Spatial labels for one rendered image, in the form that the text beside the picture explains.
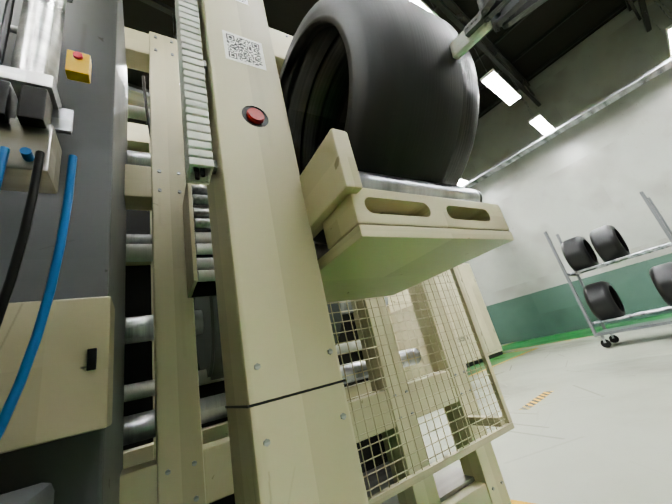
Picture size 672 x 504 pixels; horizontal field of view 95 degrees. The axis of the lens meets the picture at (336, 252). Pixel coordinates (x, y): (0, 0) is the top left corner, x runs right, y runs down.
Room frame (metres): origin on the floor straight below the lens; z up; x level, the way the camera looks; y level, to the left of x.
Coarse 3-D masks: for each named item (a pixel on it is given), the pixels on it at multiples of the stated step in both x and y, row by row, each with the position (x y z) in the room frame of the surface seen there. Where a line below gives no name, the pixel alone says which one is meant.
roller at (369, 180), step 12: (372, 180) 0.43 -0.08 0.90; (384, 180) 0.44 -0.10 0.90; (396, 180) 0.45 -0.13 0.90; (408, 180) 0.47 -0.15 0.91; (408, 192) 0.47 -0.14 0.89; (420, 192) 0.49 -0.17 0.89; (432, 192) 0.50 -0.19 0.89; (444, 192) 0.52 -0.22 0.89; (456, 192) 0.54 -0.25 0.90; (468, 192) 0.56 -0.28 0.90
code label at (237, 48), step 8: (224, 32) 0.39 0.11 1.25; (224, 40) 0.39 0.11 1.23; (232, 40) 0.40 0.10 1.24; (240, 40) 0.41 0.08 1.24; (248, 40) 0.42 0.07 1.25; (224, 48) 0.39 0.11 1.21; (232, 48) 0.40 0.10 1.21; (240, 48) 0.40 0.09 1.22; (248, 48) 0.41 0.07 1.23; (256, 48) 0.42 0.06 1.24; (232, 56) 0.40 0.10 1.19; (240, 56) 0.40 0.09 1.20; (248, 56) 0.41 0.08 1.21; (256, 56) 0.42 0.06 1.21; (248, 64) 0.41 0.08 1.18; (256, 64) 0.42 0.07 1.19; (264, 64) 0.43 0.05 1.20
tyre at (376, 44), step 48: (336, 0) 0.40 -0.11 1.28; (384, 0) 0.36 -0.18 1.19; (288, 48) 0.56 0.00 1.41; (336, 48) 0.61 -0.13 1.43; (384, 48) 0.37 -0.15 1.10; (432, 48) 0.40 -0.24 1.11; (288, 96) 0.69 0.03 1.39; (336, 96) 0.75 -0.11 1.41; (384, 96) 0.40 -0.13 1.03; (432, 96) 0.42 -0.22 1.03; (384, 144) 0.44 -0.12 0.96; (432, 144) 0.47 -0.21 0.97
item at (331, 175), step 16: (336, 144) 0.35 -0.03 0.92; (320, 160) 0.39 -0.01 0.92; (336, 160) 0.35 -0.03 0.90; (352, 160) 0.36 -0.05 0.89; (304, 176) 0.43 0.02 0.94; (320, 176) 0.39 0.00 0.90; (336, 176) 0.36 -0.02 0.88; (352, 176) 0.36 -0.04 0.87; (304, 192) 0.44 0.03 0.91; (320, 192) 0.40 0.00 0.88; (336, 192) 0.37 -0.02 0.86; (352, 192) 0.37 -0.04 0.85; (320, 208) 0.41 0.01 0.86; (320, 224) 0.44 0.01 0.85
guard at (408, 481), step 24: (336, 312) 0.94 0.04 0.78; (408, 312) 1.09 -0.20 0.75; (456, 312) 1.23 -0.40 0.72; (408, 336) 1.07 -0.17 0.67; (480, 336) 1.26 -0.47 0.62; (360, 360) 0.96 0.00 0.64; (408, 360) 1.06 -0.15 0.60; (360, 384) 0.95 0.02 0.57; (432, 384) 1.10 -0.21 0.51; (456, 384) 1.16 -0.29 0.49; (360, 408) 0.94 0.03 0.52; (456, 408) 1.14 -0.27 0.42; (480, 408) 1.20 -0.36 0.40; (504, 408) 1.26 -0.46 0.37; (456, 432) 1.12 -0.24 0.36; (480, 432) 1.18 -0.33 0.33; (504, 432) 1.23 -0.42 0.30; (432, 456) 1.06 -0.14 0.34; (456, 456) 1.09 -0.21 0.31; (408, 480) 0.98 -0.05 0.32
